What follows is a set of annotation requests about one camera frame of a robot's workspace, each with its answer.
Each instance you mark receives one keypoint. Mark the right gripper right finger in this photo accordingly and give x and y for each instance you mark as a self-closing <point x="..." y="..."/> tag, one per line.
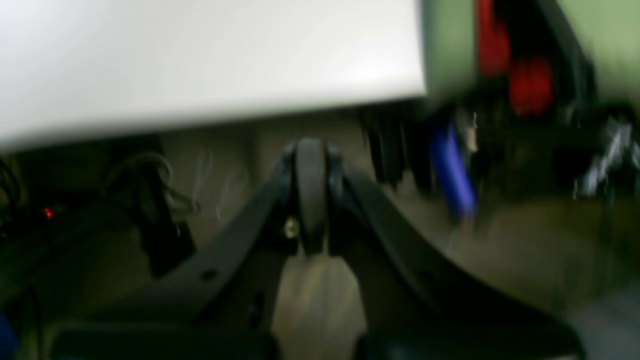
<point x="418" y="304"/>

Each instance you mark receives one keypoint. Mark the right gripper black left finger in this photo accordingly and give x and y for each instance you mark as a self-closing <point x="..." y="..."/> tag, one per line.
<point x="219" y="303"/>

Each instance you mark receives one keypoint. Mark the black power strip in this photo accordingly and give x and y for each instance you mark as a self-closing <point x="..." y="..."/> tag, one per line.
<point x="57" y="219"/>

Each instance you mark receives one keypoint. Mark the red box at left edge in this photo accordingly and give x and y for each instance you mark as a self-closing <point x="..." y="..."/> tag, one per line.
<point x="503" y="53"/>

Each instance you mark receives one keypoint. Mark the blue handled tool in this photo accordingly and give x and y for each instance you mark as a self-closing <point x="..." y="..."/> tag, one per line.
<point x="451" y="173"/>

